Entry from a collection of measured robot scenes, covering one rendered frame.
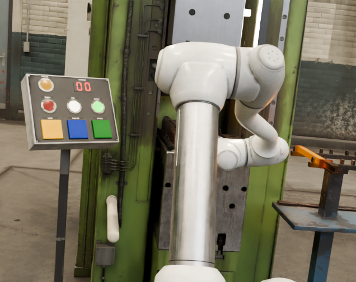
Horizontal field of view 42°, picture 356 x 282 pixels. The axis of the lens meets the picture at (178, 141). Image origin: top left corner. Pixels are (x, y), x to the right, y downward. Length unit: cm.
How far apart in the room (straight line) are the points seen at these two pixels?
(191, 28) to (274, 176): 85
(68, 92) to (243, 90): 89
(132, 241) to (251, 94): 131
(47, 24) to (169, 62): 714
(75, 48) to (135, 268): 545
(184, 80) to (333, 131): 756
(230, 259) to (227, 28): 103
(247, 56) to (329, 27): 731
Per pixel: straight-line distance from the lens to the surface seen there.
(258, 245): 247
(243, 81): 115
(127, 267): 238
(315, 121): 846
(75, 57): 747
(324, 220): 206
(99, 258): 229
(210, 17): 205
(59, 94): 186
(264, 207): 240
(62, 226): 204
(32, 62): 828
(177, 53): 114
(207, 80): 111
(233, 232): 217
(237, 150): 165
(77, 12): 749
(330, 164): 179
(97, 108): 189
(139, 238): 232
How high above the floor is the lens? 131
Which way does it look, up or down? 10 degrees down
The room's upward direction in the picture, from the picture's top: 6 degrees clockwise
